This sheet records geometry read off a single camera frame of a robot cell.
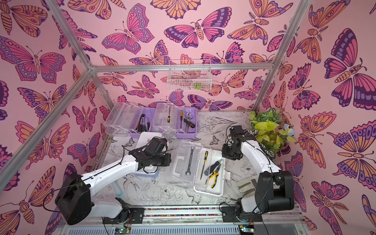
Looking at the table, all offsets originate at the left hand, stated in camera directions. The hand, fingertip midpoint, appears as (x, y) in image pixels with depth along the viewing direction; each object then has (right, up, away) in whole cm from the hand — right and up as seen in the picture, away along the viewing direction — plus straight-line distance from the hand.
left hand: (173, 159), depth 83 cm
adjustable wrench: (+8, +27, +33) cm, 43 cm away
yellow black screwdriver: (+18, -1, 0) cm, 18 cm away
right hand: (+31, +2, +2) cm, 31 cm away
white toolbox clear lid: (+16, -5, -2) cm, 17 cm away
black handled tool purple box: (+10, +20, +23) cm, 32 cm away
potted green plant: (+53, +16, -7) cm, 55 cm away
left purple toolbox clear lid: (-37, +25, +20) cm, 49 cm away
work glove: (+42, -15, -2) cm, 44 cm away
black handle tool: (+23, -6, +4) cm, 24 cm away
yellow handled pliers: (+25, -9, +3) cm, 27 cm away
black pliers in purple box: (-27, +19, +26) cm, 42 cm away
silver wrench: (+9, -5, -7) cm, 13 cm away
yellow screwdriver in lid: (-5, +26, +20) cm, 33 cm away
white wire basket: (+10, +52, +22) cm, 57 cm away
